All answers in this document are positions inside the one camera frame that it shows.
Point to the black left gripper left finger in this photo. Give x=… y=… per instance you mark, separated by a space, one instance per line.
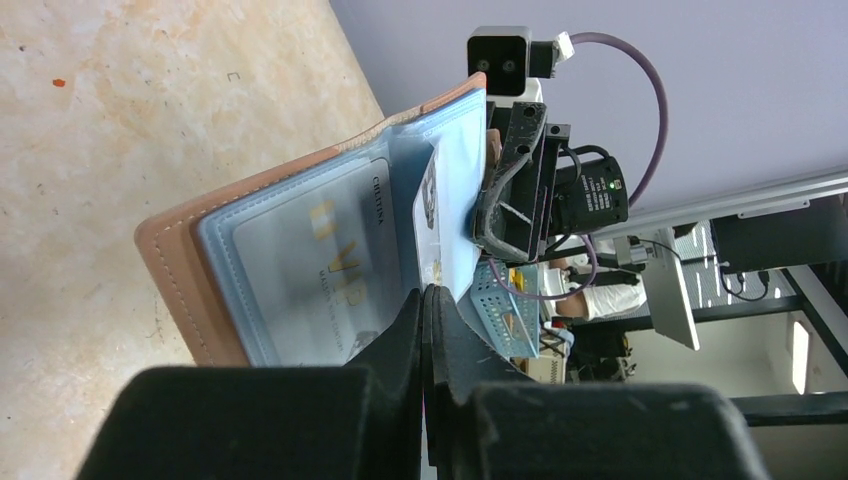
x=362 y=420

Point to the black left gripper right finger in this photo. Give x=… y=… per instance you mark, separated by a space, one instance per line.
x=485 y=419

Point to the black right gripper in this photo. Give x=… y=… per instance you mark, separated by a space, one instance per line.
x=538 y=188

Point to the grey silver card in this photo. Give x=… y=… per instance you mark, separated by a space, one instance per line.
x=426 y=226

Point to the blue perforated basket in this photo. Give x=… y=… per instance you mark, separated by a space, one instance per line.
x=511 y=322

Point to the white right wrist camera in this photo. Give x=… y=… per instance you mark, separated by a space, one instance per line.
x=514 y=63

